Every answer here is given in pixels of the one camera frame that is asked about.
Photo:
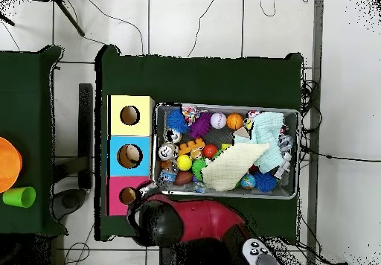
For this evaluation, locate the mint green waffle cloth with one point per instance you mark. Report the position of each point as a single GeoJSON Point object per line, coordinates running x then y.
{"type": "Point", "coordinates": [268, 137]}

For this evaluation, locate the wooden three-hole box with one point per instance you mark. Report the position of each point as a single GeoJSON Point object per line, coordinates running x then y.
{"type": "Point", "coordinates": [140, 169]}

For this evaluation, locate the orange toy brick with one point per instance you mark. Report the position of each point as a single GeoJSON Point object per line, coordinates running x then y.
{"type": "Point", "coordinates": [192, 146]}

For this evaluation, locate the black tripod leg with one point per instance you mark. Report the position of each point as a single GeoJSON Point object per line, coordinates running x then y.
{"type": "Point", "coordinates": [70, 18]}
{"type": "Point", "coordinates": [7, 20]}

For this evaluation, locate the green plastic cup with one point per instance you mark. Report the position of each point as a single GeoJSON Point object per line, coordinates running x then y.
{"type": "Point", "coordinates": [18, 197]}

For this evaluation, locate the yellow ball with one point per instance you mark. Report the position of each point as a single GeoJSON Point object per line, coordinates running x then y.
{"type": "Point", "coordinates": [184, 162]}

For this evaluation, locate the purple spiky ball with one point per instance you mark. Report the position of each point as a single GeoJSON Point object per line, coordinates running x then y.
{"type": "Point", "coordinates": [201, 125]}

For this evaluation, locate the orange toy basketball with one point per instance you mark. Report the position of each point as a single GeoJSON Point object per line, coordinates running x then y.
{"type": "Point", "coordinates": [235, 121]}

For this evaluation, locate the white toy baseball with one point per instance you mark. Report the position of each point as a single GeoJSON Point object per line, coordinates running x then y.
{"type": "Point", "coordinates": [218, 120]}

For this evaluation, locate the cream waffle cloth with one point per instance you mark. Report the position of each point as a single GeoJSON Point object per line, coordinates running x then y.
{"type": "Point", "coordinates": [232, 166]}

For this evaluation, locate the silver mesh bin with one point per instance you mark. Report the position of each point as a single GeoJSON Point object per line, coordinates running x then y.
{"type": "Point", "coordinates": [290, 184]}

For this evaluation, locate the blue fuzzy ball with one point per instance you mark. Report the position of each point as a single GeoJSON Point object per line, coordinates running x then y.
{"type": "Point", "coordinates": [177, 121]}

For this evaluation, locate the red ball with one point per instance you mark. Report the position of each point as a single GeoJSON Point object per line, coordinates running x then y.
{"type": "Point", "coordinates": [210, 151]}

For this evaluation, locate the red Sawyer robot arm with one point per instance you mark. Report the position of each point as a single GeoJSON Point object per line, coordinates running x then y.
{"type": "Point", "coordinates": [208, 220]}

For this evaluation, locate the grey floor base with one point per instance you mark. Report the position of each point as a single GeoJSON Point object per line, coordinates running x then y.
{"type": "Point", "coordinates": [70, 202]}

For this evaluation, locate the dark green tablecloth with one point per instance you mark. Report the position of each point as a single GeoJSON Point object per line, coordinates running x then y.
{"type": "Point", "coordinates": [23, 98]}
{"type": "Point", "coordinates": [193, 80]}

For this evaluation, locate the orange bowl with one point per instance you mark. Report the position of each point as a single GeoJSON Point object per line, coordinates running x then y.
{"type": "Point", "coordinates": [9, 163]}

